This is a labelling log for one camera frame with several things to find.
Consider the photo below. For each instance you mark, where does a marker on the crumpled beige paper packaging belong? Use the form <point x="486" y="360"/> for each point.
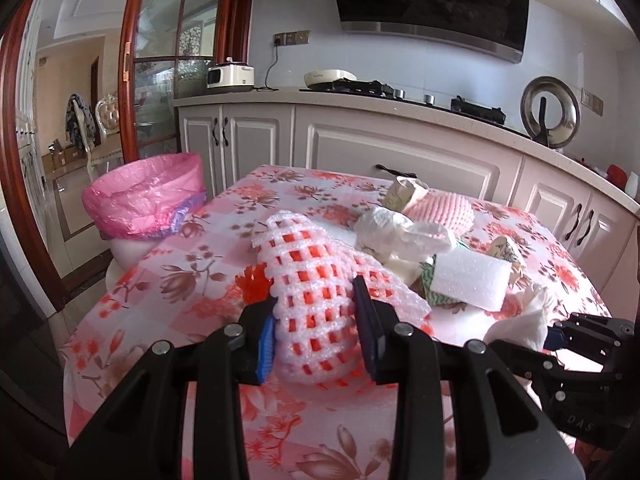
<point x="400" y="192"/>
<point x="505" y="250"/>

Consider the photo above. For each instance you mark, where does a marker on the floral pink tablecloth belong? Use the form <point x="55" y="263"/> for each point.
<point x="200" y="270"/>

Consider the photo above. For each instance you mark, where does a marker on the white cup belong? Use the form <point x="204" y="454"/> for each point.
<point x="633" y="182"/>

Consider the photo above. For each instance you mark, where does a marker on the glass sliding door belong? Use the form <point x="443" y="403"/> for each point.
<point x="131" y="60"/>

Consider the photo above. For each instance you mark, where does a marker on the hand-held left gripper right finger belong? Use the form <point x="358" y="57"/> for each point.
<point x="369" y="335"/>

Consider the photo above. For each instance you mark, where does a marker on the dark patterned clothing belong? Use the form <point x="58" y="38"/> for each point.
<point x="80" y="120"/>

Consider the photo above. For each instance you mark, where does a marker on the white paper tissue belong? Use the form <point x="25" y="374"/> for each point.
<point x="525" y="317"/>

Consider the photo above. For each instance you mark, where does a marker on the metal wall socket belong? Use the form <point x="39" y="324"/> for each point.
<point x="295" y="37"/>
<point x="594" y="101"/>

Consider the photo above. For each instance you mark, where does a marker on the white foam sheet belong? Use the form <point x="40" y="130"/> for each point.
<point x="402" y="270"/>

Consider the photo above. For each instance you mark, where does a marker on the white kitchen base cabinet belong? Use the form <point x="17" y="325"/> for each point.
<point x="350" y="145"/>

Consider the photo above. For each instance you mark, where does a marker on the wooden door frame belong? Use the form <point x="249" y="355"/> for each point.
<point x="30" y="185"/>

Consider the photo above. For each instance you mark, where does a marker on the cardboard boxes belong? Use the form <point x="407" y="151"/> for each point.
<point x="62" y="157"/>

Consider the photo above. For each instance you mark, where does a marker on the red container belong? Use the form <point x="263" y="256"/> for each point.
<point x="616" y="175"/>

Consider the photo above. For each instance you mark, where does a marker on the white tall sideboard cabinet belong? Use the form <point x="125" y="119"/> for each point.
<point x="27" y="110"/>

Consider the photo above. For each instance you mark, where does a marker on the white ornate chair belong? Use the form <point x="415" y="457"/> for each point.
<point x="107" y="112"/>

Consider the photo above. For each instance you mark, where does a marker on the black gas stove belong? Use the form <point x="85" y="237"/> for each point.
<point x="475" y="107"/>

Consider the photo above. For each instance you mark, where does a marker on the bin with pink bag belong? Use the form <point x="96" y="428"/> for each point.
<point x="145" y="190"/>

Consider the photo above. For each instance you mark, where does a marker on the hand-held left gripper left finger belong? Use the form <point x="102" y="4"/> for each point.
<point x="265" y="355"/>

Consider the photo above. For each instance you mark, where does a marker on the steel pot lid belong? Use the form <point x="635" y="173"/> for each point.
<point x="562" y="105"/>

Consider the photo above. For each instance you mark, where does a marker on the white countertop cooker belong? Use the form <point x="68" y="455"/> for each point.
<point x="235" y="75"/>

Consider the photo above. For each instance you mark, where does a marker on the pink foam fruit net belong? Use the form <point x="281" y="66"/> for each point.
<point x="440" y="210"/>

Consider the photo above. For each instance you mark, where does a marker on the white trash bin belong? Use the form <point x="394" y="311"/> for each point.
<point x="131" y="250"/>

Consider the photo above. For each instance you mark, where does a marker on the white foam fruit net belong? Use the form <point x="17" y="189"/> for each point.
<point x="310" y="280"/>

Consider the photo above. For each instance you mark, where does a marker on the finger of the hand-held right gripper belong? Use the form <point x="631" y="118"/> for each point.
<point x="530" y="362"/>
<point x="552" y="338"/>

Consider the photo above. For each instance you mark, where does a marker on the white plastic bag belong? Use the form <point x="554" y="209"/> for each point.
<point x="385" y="230"/>

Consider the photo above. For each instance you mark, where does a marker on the green patterned wrapper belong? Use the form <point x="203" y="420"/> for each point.
<point x="432" y="292"/>

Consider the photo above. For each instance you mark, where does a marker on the cream electric pan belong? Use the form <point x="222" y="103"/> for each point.
<point x="325" y="77"/>

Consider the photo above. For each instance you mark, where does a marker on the white foam block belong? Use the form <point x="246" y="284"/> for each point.
<point x="470" y="277"/>

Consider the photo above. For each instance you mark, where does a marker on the red plastic scrap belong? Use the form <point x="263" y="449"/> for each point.
<point x="254" y="284"/>

